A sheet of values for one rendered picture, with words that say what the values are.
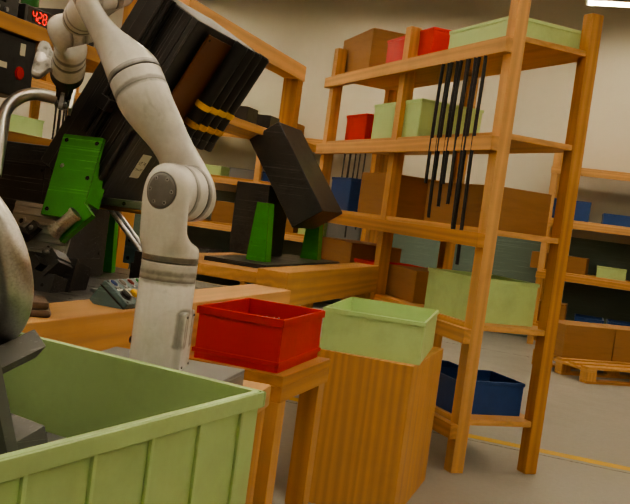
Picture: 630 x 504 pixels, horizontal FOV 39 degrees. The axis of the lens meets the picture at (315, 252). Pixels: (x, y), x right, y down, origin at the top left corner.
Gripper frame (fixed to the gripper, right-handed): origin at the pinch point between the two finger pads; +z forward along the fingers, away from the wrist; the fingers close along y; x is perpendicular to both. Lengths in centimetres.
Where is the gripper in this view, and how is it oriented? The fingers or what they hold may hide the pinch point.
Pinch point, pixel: (63, 98)
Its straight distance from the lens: 222.9
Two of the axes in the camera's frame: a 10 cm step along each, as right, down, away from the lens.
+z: -3.2, 3.1, 9.0
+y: 1.1, -9.3, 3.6
